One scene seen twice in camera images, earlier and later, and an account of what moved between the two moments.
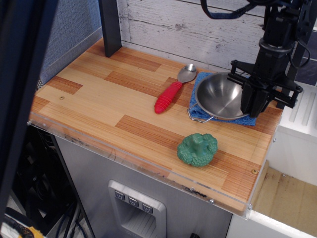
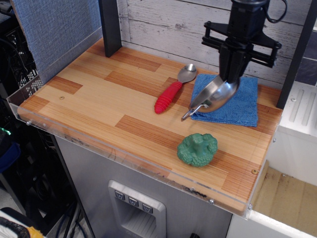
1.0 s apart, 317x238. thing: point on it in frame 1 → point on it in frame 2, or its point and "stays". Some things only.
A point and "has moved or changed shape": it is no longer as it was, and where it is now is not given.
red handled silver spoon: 185,74 stays
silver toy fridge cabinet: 120,201 stays
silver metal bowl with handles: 217,95 has moved or changed shape
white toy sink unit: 285,206 stays
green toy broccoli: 197,149 stays
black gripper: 269,68 → 246,27
